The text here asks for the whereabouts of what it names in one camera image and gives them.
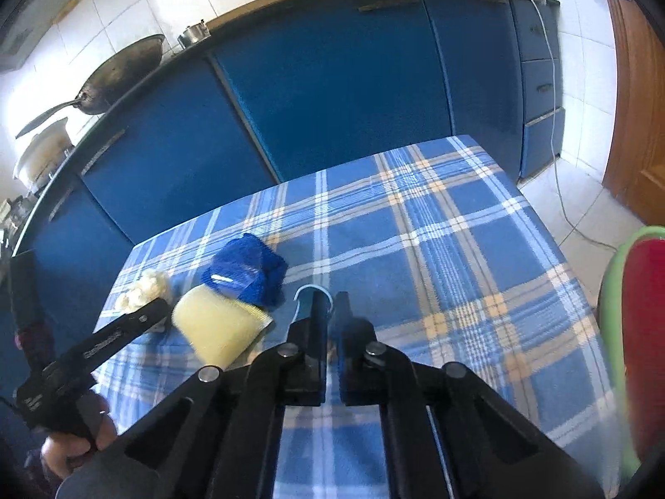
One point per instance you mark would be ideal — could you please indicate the person's left hand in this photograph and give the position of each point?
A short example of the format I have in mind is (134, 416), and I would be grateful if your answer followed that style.
(67, 452)

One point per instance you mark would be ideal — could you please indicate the white yellow knitted cloth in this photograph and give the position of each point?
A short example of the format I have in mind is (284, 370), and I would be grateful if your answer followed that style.
(218, 327)

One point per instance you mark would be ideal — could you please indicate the wooden door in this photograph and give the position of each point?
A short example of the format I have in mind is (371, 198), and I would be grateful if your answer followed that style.
(639, 114)

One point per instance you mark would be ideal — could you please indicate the blue plaid tablecloth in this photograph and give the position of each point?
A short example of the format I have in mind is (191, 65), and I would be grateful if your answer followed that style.
(441, 244)

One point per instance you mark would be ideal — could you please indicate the white paper ball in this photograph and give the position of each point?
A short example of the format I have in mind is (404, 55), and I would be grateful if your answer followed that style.
(143, 286)

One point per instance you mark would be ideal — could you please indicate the dark iron wok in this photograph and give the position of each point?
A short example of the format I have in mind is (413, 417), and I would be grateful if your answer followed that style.
(124, 73)

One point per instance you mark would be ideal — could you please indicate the blue knitted cloth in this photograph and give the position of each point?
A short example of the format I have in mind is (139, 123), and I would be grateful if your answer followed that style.
(244, 265)

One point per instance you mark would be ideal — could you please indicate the white lidded pot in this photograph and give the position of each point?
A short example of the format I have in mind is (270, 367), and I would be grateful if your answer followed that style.
(44, 156)

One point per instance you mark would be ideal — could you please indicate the blue kitchen cabinet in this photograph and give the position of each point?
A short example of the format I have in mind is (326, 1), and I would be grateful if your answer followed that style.
(322, 88)

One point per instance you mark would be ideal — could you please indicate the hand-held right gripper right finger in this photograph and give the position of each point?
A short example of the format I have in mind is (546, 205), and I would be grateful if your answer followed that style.
(345, 343)

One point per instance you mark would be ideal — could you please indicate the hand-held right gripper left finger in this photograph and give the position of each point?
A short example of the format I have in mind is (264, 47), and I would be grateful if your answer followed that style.
(317, 322)

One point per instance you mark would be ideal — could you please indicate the small steel bowl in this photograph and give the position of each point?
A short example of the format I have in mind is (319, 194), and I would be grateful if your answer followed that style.
(193, 35)

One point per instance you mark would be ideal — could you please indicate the light blue plastic loop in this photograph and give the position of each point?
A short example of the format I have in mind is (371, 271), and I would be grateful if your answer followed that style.
(304, 288)

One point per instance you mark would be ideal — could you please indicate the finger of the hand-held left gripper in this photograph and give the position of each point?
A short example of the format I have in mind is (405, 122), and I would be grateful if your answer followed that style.
(119, 335)

